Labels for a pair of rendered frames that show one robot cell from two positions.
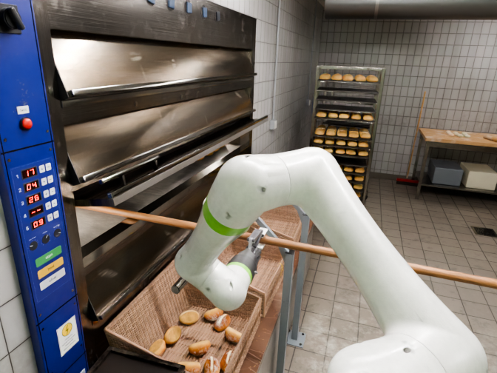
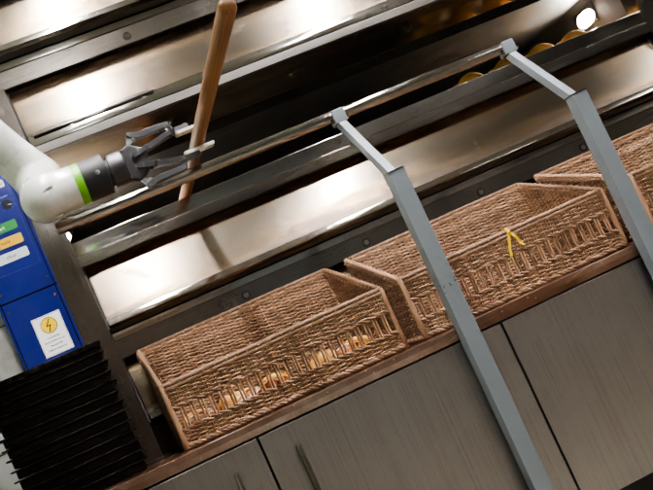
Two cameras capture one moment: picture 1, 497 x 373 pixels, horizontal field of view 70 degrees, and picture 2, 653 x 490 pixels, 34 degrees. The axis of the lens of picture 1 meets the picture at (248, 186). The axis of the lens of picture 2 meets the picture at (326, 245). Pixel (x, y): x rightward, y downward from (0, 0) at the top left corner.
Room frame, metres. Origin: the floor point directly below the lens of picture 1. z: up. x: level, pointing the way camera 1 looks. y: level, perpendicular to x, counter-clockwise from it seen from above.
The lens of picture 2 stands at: (0.16, -2.16, 0.67)
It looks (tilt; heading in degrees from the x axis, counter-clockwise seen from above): 5 degrees up; 60
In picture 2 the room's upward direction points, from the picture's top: 25 degrees counter-clockwise
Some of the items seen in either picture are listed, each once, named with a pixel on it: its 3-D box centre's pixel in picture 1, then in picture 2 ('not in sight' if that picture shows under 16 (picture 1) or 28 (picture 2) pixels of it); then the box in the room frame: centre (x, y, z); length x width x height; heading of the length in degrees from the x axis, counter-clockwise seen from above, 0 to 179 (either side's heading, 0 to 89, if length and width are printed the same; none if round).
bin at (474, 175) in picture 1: (476, 175); not in sight; (4.92, -3.27, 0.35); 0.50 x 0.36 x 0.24; 164
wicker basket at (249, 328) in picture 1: (192, 325); (263, 349); (1.27, 0.22, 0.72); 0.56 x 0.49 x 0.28; 163
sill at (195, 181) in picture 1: (194, 182); (375, 128); (1.91, 0.31, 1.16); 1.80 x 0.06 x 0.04; 162
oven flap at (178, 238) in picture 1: (198, 206); (397, 171); (1.91, 0.28, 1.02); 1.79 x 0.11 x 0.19; 162
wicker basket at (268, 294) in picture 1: (241, 259); (476, 252); (1.83, 0.03, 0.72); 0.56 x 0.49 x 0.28; 161
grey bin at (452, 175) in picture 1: (444, 172); not in sight; (5.05, -2.87, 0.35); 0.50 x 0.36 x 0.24; 162
